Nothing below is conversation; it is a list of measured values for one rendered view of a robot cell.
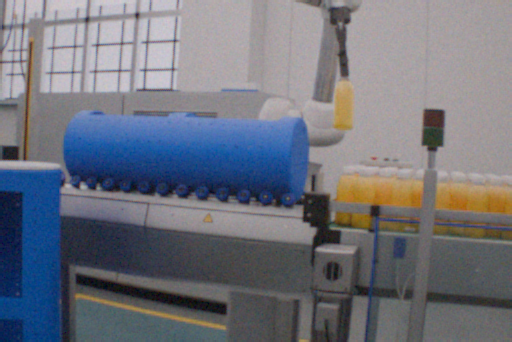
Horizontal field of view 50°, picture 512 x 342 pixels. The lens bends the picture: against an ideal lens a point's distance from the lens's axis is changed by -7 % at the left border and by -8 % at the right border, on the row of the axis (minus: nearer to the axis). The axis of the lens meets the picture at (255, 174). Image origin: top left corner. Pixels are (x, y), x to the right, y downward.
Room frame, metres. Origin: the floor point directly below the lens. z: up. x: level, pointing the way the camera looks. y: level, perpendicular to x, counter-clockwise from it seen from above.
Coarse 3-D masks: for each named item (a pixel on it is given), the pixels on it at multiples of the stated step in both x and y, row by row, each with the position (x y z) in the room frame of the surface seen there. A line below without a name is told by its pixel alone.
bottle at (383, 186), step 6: (378, 180) 1.80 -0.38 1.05; (384, 180) 1.78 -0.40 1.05; (390, 180) 1.79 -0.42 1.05; (378, 186) 1.79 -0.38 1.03; (384, 186) 1.78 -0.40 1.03; (390, 186) 1.78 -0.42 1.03; (378, 192) 1.78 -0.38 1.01; (384, 192) 1.77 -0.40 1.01; (390, 192) 1.78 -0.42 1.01; (378, 198) 1.78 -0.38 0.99; (384, 198) 1.78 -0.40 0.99; (390, 198) 1.78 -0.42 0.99; (384, 204) 1.77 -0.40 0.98; (390, 204) 1.78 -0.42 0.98; (378, 216) 1.78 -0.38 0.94; (384, 216) 1.77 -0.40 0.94
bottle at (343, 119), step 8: (344, 80) 1.90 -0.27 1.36; (336, 88) 1.90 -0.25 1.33; (344, 88) 1.88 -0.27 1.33; (352, 88) 1.90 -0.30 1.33; (336, 96) 1.89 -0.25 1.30; (344, 96) 1.88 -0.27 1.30; (352, 96) 1.89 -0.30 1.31; (336, 104) 1.89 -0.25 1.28; (344, 104) 1.88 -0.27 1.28; (352, 104) 1.89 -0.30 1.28; (336, 112) 1.88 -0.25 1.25; (344, 112) 1.87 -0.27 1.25; (352, 112) 1.88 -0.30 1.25; (336, 120) 1.88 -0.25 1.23; (344, 120) 1.87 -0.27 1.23; (352, 120) 1.88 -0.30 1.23; (336, 128) 1.91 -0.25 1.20; (344, 128) 1.91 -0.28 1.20; (352, 128) 1.89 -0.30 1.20
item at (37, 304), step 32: (0, 192) 1.90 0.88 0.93; (32, 192) 1.71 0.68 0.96; (0, 224) 1.90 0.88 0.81; (32, 224) 1.71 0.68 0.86; (0, 256) 1.90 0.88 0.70; (32, 256) 1.71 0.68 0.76; (0, 288) 1.90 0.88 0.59; (32, 288) 1.71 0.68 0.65; (0, 320) 1.90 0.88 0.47; (32, 320) 1.71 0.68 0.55
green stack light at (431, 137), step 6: (426, 132) 1.50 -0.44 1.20; (432, 132) 1.49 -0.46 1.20; (438, 132) 1.49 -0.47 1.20; (444, 132) 1.51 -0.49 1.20; (426, 138) 1.50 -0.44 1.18; (432, 138) 1.49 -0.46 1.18; (438, 138) 1.49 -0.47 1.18; (426, 144) 1.50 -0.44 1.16; (432, 144) 1.49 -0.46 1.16; (438, 144) 1.49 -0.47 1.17
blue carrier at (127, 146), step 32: (96, 128) 2.10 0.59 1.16; (128, 128) 2.06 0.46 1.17; (160, 128) 2.03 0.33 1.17; (192, 128) 2.00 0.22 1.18; (224, 128) 1.97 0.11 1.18; (256, 128) 1.94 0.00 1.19; (288, 128) 1.91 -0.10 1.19; (64, 160) 2.14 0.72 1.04; (96, 160) 2.09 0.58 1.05; (128, 160) 2.04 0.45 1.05; (160, 160) 2.00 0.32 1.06; (192, 160) 1.97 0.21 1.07; (224, 160) 1.93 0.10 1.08; (256, 160) 1.90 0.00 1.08; (288, 160) 1.87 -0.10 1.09; (192, 192) 2.08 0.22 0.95; (256, 192) 1.96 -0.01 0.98; (288, 192) 1.91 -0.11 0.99
